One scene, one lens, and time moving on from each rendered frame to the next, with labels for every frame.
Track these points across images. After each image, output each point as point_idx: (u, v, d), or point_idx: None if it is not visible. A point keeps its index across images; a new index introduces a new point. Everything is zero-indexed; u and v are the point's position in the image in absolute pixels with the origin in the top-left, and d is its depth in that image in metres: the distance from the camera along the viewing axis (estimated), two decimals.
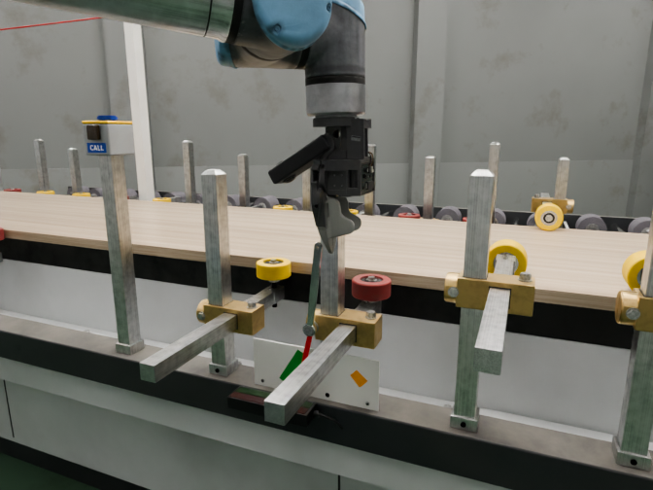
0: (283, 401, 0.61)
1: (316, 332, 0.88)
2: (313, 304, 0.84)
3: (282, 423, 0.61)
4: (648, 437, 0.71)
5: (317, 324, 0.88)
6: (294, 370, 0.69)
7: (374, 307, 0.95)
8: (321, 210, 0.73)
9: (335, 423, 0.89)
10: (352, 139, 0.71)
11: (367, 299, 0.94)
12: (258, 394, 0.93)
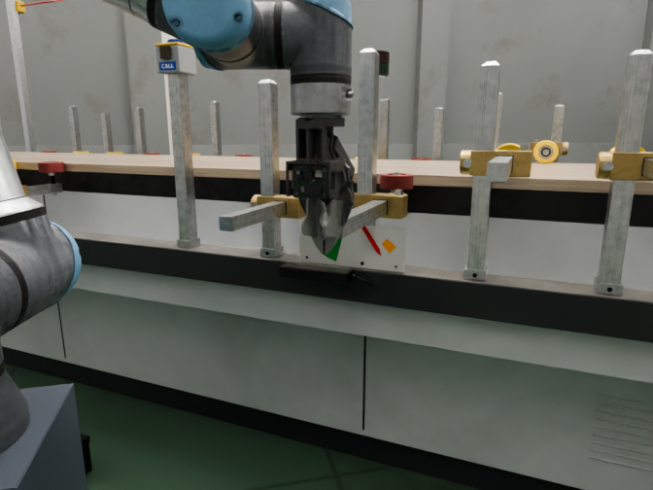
0: None
1: (355, 204, 1.08)
2: None
3: (340, 236, 0.81)
4: (621, 268, 0.91)
5: None
6: None
7: None
8: (304, 206, 0.77)
9: (369, 284, 1.08)
10: (301, 140, 0.70)
11: (395, 188, 1.14)
12: (305, 264, 1.13)
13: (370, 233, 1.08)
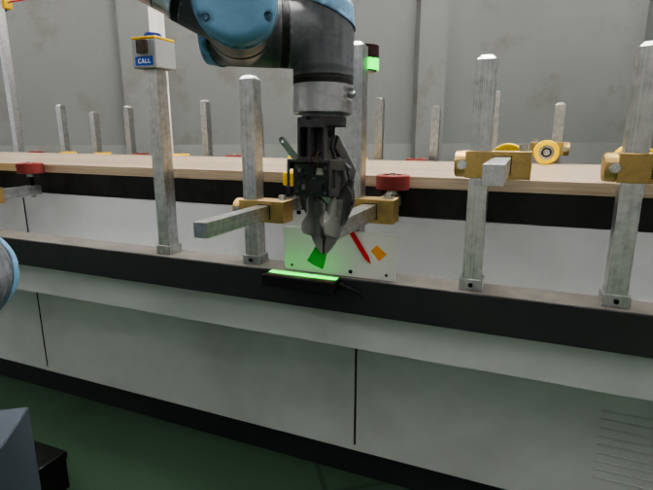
0: None
1: None
2: None
3: None
4: (629, 279, 0.84)
5: None
6: None
7: (395, 196, 1.12)
8: (305, 206, 0.78)
9: (358, 294, 1.01)
10: (302, 139, 0.71)
11: (390, 189, 1.11)
12: (290, 273, 1.05)
13: (359, 240, 1.01)
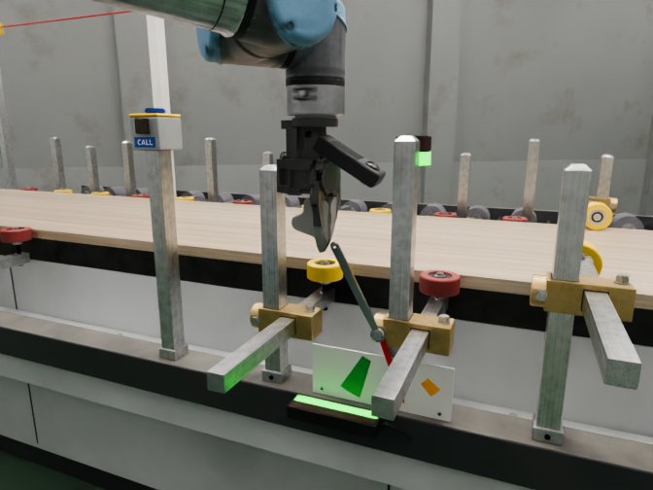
0: (391, 395, 0.60)
1: (386, 333, 0.83)
2: (364, 306, 0.80)
3: (391, 418, 0.60)
4: None
5: (382, 326, 0.83)
6: (391, 366, 0.68)
7: (444, 302, 0.94)
8: None
9: (404, 435, 0.83)
10: None
11: (438, 296, 0.93)
12: (320, 402, 0.88)
13: None
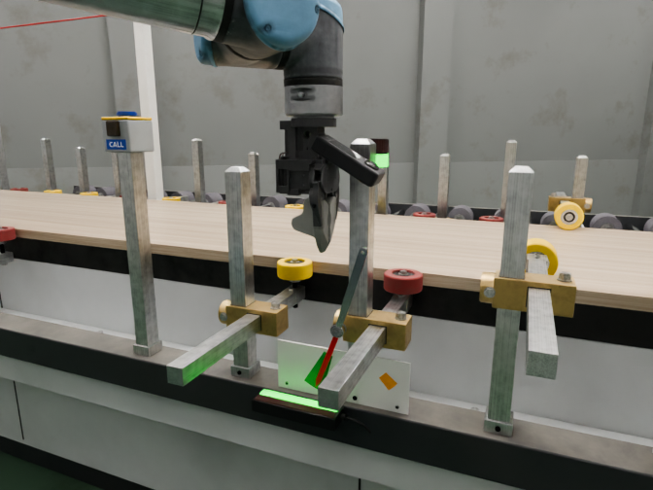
0: (336, 387, 0.63)
1: (344, 332, 0.86)
2: (346, 307, 0.82)
3: (335, 408, 0.63)
4: None
5: (345, 326, 0.86)
6: (342, 360, 0.71)
7: (406, 300, 0.97)
8: None
9: (363, 427, 0.86)
10: None
11: (400, 293, 0.96)
12: (284, 397, 0.91)
13: (327, 365, 0.89)
